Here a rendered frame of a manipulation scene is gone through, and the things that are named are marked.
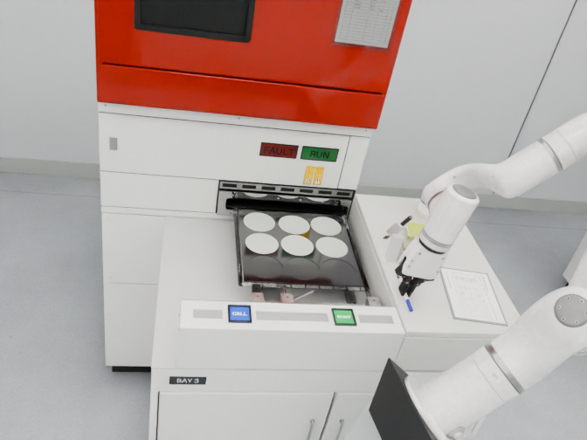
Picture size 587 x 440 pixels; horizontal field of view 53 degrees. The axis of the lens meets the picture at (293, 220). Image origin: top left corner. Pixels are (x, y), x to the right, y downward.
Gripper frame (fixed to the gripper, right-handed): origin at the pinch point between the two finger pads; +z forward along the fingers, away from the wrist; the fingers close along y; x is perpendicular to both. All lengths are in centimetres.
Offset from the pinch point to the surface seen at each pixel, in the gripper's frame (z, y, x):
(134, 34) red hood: -31, 81, -44
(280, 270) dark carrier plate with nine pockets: 13.9, 29.2, -15.0
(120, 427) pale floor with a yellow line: 110, 59, -26
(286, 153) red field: -6, 30, -48
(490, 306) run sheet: -2.0, -23.2, 4.1
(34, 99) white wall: 75, 130, -197
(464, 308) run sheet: -0.7, -15.3, 5.2
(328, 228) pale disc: 11.0, 11.9, -36.6
